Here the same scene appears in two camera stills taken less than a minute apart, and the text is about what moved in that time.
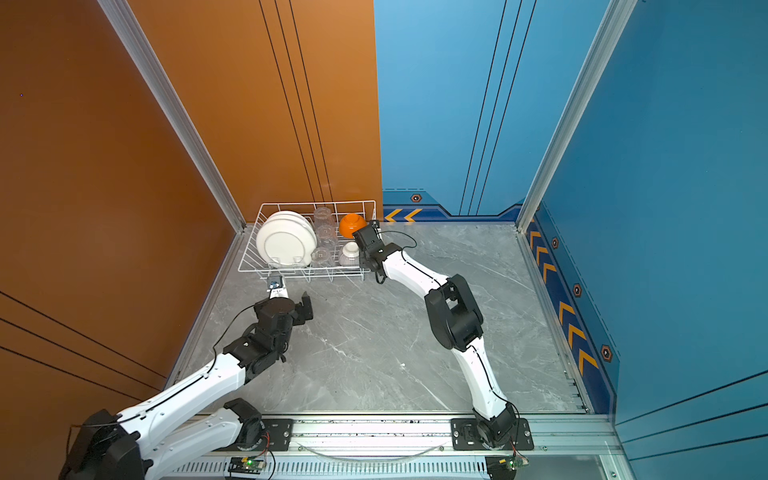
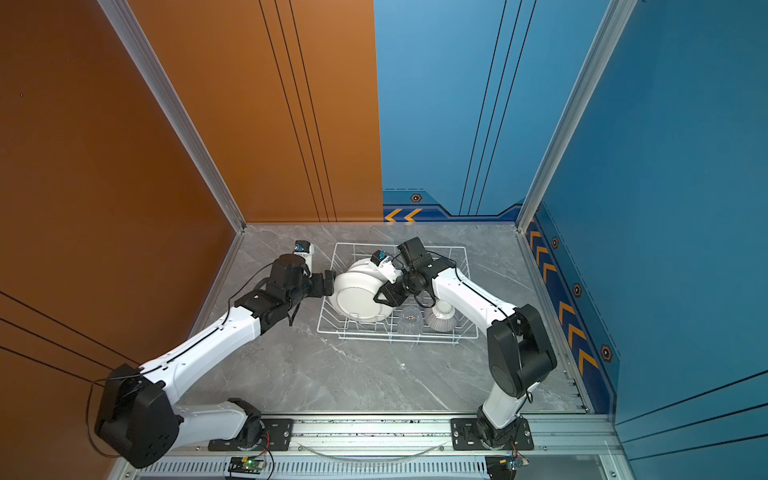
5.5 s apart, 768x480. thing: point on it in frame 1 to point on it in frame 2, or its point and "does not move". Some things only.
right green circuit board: [504, 467] does not move
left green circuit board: [246, 465] does not move
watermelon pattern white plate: [286, 243] to [352, 294]
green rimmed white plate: [291, 215] to [362, 265]
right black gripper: [364, 259] to [391, 297]
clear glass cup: [324, 221] to [411, 321]
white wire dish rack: [308, 239] to [381, 295]
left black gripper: [301, 317] to [320, 290]
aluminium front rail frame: [413, 446] does not move
